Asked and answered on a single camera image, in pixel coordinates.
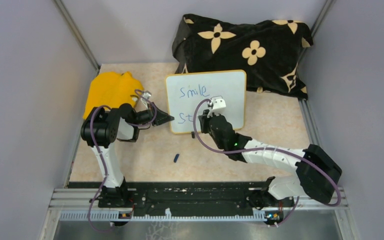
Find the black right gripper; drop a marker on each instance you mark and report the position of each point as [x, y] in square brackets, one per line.
[205, 119]

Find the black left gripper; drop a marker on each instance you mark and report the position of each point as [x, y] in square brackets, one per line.
[161, 117]

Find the yellow framed whiteboard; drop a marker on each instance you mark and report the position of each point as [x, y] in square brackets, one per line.
[186, 91]

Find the blue marker cap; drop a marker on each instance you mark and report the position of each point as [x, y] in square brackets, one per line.
[176, 158]

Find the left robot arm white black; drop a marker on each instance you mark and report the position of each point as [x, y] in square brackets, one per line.
[101, 129]

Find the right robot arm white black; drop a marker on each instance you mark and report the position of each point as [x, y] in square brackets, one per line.
[312, 171]

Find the yellow cloth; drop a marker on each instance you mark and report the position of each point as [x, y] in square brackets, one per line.
[112, 89]

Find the black floral blanket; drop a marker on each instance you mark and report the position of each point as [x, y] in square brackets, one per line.
[268, 52]

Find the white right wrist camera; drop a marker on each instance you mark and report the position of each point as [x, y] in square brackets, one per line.
[216, 106]

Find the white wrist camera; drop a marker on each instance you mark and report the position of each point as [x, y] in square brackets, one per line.
[216, 106]
[145, 94]

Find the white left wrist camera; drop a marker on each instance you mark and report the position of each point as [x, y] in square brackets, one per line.
[145, 94]

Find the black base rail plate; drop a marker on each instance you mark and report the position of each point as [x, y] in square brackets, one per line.
[192, 199]

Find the white perforated cable tray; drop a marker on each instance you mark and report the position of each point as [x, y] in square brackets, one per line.
[115, 216]

